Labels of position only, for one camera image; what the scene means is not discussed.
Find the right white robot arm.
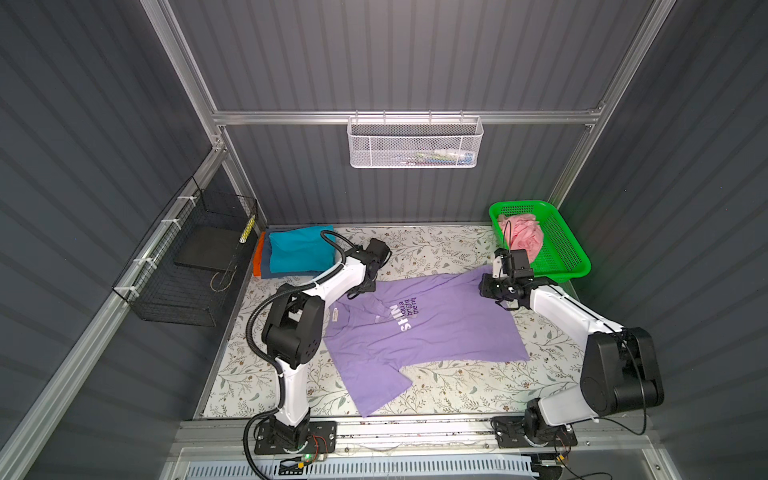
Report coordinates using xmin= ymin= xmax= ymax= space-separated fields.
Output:
xmin=479 ymin=248 xmax=665 ymax=448

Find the green plastic basket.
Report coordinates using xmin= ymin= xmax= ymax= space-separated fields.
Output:
xmin=488 ymin=200 xmax=591 ymax=283

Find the folded teal t-shirt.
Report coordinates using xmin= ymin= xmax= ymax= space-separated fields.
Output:
xmin=269 ymin=225 xmax=336 ymax=274

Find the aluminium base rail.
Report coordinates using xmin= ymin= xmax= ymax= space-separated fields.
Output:
xmin=170 ymin=413 xmax=660 ymax=459

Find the white wire mesh basket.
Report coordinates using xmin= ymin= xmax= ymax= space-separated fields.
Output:
xmin=346 ymin=114 xmax=484 ymax=169

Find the purple t-shirt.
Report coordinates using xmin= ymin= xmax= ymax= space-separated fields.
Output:
xmin=324 ymin=266 xmax=529 ymax=417

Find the black wire basket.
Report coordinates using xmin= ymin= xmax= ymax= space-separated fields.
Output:
xmin=113 ymin=178 xmax=260 ymax=328

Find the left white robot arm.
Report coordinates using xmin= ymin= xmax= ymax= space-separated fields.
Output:
xmin=245 ymin=230 xmax=391 ymax=453

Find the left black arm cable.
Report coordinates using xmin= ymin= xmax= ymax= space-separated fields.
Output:
xmin=242 ymin=229 xmax=361 ymax=480

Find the floral table mat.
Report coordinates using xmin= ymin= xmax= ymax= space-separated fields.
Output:
xmin=195 ymin=225 xmax=583 ymax=419

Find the pink t-shirt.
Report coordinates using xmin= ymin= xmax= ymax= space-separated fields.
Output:
xmin=497 ymin=214 xmax=544 ymax=263

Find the folded orange t-shirt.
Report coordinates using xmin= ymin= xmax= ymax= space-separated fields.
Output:
xmin=252 ymin=232 xmax=266 ymax=278

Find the folded blue t-shirt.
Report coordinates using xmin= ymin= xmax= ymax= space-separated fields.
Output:
xmin=259 ymin=232 xmax=319 ymax=279

